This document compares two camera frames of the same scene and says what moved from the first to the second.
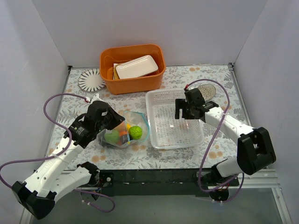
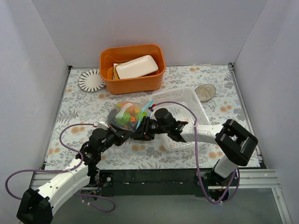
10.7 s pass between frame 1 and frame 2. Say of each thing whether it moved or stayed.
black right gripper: moved
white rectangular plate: stayed
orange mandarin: moved
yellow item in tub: stayed
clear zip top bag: moved
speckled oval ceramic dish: stayed
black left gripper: moved
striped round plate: stayed
